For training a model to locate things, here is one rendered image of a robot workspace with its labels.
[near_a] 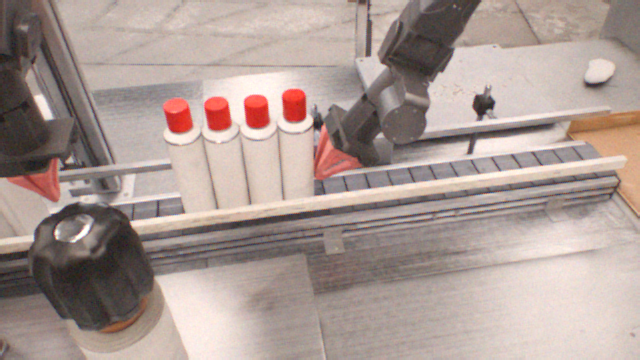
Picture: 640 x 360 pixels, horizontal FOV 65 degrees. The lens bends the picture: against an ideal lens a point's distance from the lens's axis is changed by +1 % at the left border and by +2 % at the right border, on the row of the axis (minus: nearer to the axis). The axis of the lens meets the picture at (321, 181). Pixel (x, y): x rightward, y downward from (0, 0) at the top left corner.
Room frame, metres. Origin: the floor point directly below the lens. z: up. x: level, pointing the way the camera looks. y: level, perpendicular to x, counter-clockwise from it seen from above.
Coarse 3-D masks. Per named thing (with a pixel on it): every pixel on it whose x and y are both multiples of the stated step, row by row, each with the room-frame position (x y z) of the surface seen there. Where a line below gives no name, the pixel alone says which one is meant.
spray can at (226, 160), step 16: (208, 112) 0.53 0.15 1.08; (224, 112) 0.53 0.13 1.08; (208, 128) 0.53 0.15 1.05; (224, 128) 0.53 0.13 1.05; (208, 144) 0.52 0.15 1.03; (224, 144) 0.52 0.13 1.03; (240, 144) 0.54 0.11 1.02; (208, 160) 0.53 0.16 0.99; (224, 160) 0.52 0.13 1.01; (240, 160) 0.53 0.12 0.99; (224, 176) 0.52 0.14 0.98; (240, 176) 0.53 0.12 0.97; (224, 192) 0.52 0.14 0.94; (240, 192) 0.52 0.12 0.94; (224, 208) 0.52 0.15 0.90
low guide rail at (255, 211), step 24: (528, 168) 0.60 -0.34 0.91; (552, 168) 0.60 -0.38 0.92; (576, 168) 0.60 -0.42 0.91; (600, 168) 0.61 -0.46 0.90; (360, 192) 0.54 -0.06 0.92; (384, 192) 0.54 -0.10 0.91; (408, 192) 0.55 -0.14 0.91; (432, 192) 0.56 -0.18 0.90; (168, 216) 0.49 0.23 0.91; (192, 216) 0.49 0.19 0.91; (216, 216) 0.50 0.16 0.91; (240, 216) 0.50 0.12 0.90; (264, 216) 0.51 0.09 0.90; (0, 240) 0.45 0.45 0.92; (24, 240) 0.45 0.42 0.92
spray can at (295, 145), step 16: (288, 96) 0.56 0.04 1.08; (304, 96) 0.56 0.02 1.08; (288, 112) 0.55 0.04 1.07; (304, 112) 0.55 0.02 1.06; (288, 128) 0.54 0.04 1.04; (304, 128) 0.54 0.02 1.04; (288, 144) 0.54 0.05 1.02; (304, 144) 0.54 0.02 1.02; (288, 160) 0.54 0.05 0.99; (304, 160) 0.54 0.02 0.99; (288, 176) 0.54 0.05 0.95; (304, 176) 0.54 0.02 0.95; (288, 192) 0.54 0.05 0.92; (304, 192) 0.54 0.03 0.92
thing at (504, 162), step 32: (480, 160) 0.66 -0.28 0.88; (512, 160) 0.66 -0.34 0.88; (544, 160) 0.66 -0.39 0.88; (576, 160) 0.66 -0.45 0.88; (320, 192) 0.58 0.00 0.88; (448, 192) 0.58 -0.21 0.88; (480, 192) 0.58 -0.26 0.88; (224, 224) 0.51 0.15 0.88; (256, 224) 0.51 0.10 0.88; (0, 256) 0.45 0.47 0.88
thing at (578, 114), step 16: (560, 112) 0.69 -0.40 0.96; (576, 112) 0.68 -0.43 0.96; (592, 112) 0.69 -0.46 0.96; (608, 112) 0.69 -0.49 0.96; (432, 128) 0.64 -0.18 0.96; (448, 128) 0.64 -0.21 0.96; (464, 128) 0.65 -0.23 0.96; (480, 128) 0.65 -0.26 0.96; (496, 128) 0.66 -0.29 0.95; (160, 160) 0.56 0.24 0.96; (64, 176) 0.53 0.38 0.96; (80, 176) 0.54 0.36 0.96; (96, 176) 0.54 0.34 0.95; (112, 176) 0.54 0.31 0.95
